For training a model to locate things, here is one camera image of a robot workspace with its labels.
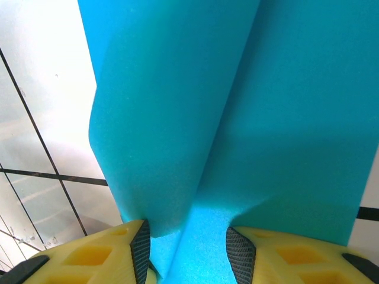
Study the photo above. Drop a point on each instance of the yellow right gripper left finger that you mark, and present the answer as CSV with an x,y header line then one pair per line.
x,y
89,257

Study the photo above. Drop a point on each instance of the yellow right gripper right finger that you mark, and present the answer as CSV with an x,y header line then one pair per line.
x,y
296,260

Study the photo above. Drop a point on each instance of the blue paper sheet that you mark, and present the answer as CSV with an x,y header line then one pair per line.
x,y
207,88

